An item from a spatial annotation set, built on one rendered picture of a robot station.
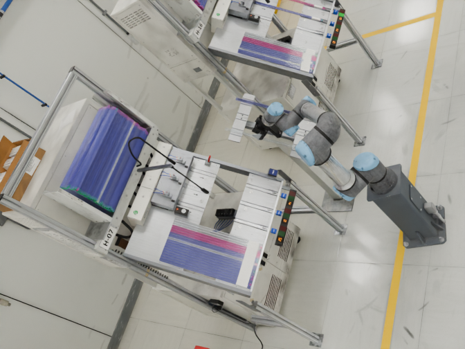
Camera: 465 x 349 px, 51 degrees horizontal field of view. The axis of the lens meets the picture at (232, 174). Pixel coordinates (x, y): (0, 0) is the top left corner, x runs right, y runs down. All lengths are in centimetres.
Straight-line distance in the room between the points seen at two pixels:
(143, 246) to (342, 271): 129
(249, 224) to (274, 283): 66
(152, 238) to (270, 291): 93
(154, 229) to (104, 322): 181
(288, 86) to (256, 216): 117
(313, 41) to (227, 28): 59
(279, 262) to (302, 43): 146
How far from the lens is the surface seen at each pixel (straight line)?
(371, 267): 313
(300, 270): 339
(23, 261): 399
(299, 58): 328
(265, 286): 316
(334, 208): 345
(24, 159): 243
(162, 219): 271
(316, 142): 214
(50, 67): 426
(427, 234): 300
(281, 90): 350
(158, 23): 327
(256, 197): 275
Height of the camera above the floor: 259
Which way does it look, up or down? 37 degrees down
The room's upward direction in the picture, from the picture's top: 51 degrees counter-clockwise
